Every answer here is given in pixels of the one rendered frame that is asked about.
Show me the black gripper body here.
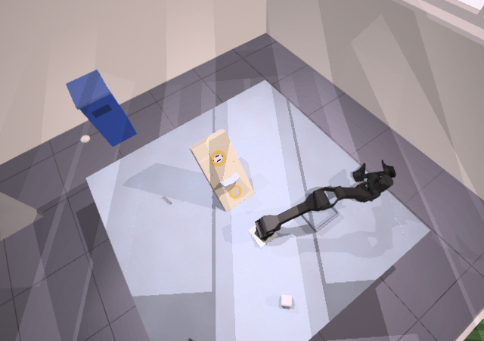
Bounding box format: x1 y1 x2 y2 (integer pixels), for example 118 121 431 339
352 166 396 183

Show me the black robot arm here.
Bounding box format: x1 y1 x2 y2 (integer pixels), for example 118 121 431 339
254 175 393 243

